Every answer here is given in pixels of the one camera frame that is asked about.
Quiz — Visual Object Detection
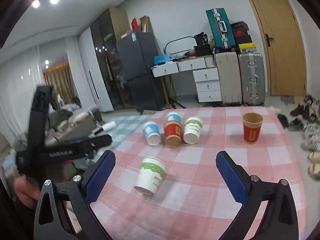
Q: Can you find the wooden door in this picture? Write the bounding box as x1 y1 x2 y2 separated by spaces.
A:
239 0 307 96

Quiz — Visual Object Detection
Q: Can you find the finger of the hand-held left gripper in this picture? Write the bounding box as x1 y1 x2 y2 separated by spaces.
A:
74 134 112 159

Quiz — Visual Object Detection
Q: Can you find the blue plastic bag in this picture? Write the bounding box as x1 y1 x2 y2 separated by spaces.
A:
153 53 173 66

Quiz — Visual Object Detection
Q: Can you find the blue white paper cup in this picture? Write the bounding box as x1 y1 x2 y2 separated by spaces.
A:
166 111 181 124
142 121 161 146

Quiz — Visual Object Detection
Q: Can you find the beige suitcase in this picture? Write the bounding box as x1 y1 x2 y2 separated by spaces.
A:
215 52 243 107

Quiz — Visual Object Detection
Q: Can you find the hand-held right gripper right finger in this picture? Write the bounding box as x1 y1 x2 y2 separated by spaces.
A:
216 151 299 240

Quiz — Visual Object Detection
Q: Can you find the cardboard box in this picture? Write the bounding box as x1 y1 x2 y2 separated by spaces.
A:
139 16 153 33

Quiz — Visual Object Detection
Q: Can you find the black red box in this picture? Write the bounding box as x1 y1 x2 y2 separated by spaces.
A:
230 21 251 46

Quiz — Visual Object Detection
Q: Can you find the pink checked tablecloth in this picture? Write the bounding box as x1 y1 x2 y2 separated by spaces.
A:
89 106 305 240

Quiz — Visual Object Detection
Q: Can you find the white wardrobe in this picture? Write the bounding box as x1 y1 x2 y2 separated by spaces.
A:
79 26 115 112

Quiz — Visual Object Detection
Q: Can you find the dark grey refrigerator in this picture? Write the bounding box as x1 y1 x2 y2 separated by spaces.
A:
116 32 167 111

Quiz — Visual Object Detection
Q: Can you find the dark glass cabinet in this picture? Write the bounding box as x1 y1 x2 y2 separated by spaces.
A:
90 7 131 112

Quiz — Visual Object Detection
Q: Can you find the pile of shoes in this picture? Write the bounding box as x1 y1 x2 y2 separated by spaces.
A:
277 94 320 181

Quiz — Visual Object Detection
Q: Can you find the person's left hand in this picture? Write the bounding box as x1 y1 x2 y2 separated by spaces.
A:
14 176 42 209

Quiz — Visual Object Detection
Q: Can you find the golden curtain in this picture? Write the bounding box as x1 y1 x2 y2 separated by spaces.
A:
42 62 73 103

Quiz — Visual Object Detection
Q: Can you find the grey sofa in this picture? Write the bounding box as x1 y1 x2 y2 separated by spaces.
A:
47 104 103 141

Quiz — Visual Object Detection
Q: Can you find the yellow box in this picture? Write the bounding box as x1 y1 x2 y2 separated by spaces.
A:
237 42 257 53

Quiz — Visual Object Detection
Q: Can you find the green checked cloth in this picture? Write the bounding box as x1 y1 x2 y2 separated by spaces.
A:
104 114 156 151

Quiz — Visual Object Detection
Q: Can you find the teal suitcase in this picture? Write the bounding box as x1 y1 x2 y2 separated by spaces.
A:
206 8 236 51

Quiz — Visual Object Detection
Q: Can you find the green white paper cup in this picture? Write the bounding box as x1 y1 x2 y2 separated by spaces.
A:
134 157 167 196
184 116 203 145

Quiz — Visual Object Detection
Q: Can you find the red brown paper cup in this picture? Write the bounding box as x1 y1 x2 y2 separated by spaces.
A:
164 120 182 148
243 113 264 143

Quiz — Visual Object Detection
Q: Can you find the white desk with drawers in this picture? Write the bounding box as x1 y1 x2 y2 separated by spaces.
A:
151 56 223 103

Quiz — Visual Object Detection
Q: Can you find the silver suitcase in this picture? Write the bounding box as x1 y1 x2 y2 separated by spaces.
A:
237 52 266 107

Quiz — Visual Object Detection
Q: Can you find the white paper roll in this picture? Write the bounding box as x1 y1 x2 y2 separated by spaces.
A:
74 112 90 122
103 120 117 131

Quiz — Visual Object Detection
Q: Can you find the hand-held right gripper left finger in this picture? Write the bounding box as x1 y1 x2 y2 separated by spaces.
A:
34 150 117 240

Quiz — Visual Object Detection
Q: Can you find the black bag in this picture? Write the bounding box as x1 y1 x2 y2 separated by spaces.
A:
194 32 213 55

